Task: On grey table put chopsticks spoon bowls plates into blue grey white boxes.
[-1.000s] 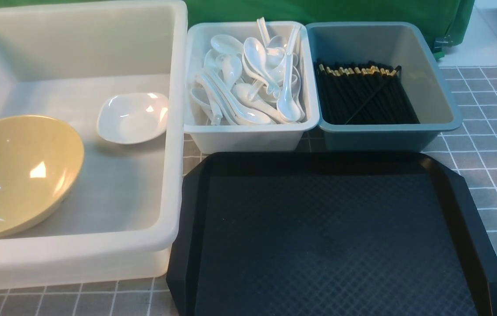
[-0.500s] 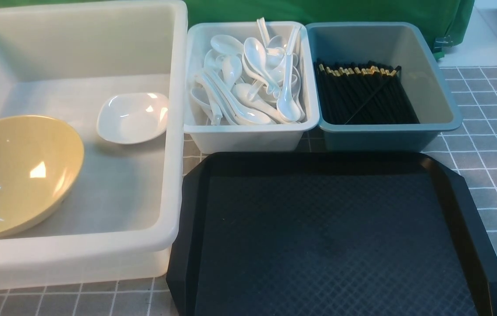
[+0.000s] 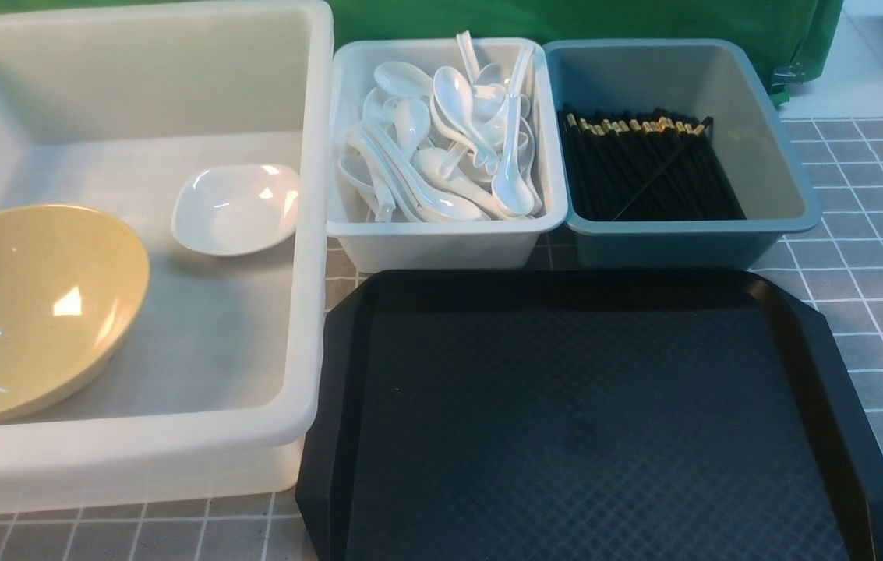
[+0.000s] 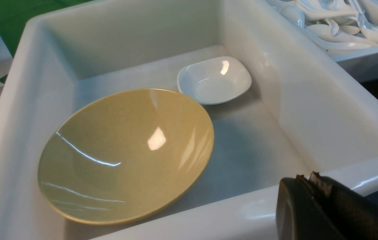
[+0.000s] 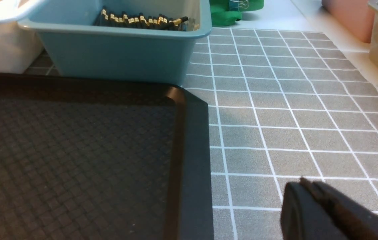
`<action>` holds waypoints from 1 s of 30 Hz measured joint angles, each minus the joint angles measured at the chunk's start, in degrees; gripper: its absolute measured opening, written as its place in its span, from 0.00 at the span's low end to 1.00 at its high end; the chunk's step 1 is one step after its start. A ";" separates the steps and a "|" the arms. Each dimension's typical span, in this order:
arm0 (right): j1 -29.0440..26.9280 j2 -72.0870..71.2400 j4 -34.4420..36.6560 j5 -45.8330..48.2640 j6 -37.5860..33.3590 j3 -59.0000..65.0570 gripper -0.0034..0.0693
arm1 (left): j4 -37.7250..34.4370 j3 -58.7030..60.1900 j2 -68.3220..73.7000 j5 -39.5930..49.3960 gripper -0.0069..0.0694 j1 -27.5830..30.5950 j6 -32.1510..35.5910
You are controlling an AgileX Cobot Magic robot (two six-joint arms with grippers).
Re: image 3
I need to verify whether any small white square dish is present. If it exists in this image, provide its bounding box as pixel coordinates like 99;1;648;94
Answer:
171;164;301;258

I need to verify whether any black chopstick gold band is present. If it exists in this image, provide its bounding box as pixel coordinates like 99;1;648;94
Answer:
611;111;713;221

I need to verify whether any yellow noodle bowl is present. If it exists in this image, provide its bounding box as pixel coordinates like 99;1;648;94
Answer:
0;205;151;422

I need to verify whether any white soup spoon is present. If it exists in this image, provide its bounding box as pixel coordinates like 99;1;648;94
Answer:
433;66;500;173

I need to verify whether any white spoon long front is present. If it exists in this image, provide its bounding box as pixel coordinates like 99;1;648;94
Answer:
362;124;485;221

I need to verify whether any small white plastic bin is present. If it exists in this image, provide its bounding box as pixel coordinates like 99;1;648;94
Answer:
327;38;569;273

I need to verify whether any white spoon front right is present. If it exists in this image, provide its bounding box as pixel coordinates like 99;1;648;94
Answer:
491;93;535;217

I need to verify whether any black serving tray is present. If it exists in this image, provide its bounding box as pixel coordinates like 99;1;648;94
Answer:
295;270;883;560

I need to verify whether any white spoon top left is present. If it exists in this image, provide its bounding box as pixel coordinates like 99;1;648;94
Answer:
373;61;433;98

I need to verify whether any pile of black chopsticks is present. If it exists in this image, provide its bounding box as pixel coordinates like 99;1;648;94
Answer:
556;105;745;223

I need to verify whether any teal plastic bin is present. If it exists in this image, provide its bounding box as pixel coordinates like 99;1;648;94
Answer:
544;39;821;270

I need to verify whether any large translucent white tub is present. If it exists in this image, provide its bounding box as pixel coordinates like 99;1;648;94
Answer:
0;1;334;513

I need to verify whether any green cloth backdrop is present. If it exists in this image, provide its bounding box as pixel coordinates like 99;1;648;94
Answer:
0;0;844;106

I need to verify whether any grey checked table mat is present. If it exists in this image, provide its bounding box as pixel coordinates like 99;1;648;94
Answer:
0;118;883;560

